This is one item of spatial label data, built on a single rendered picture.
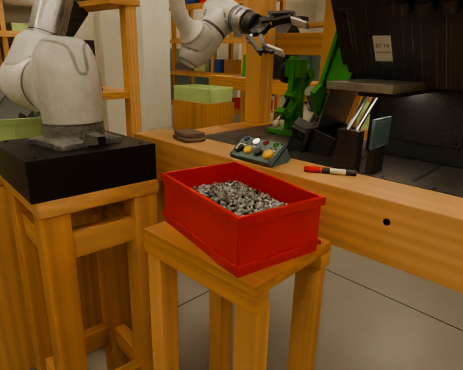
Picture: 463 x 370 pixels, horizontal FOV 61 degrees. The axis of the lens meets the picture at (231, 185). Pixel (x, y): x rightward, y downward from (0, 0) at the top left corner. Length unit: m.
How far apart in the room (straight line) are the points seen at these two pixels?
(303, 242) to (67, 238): 0.57
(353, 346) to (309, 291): 1.01
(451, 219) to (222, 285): 0.46
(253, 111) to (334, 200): 0.98
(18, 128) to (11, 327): 0.73
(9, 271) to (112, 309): 0.39
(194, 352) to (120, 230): 0.82
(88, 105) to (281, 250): 0.61
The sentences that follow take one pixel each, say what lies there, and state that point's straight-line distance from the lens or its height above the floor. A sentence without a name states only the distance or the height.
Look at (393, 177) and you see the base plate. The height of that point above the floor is 0.90.
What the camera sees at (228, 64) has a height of 1.00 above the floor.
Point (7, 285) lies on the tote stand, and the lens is 1.66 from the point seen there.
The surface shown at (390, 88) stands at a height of 1.12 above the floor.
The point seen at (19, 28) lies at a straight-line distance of 7.45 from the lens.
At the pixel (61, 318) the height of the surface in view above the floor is 0.53.
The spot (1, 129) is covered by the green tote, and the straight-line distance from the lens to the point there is 1.53.
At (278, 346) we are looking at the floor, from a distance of 1.84.
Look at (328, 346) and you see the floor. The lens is 1.88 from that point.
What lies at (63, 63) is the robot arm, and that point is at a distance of 1.08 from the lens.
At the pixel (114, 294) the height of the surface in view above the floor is 0.37.
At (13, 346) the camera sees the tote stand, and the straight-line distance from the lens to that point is 1.79.
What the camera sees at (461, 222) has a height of 0.89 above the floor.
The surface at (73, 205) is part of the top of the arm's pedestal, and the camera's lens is 1.03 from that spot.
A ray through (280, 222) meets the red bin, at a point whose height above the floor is 0.89.
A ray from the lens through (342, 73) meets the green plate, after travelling 1.19.
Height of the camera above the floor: 1.19
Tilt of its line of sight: 18 degrees down
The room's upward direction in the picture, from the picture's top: 1 degrees clockwise
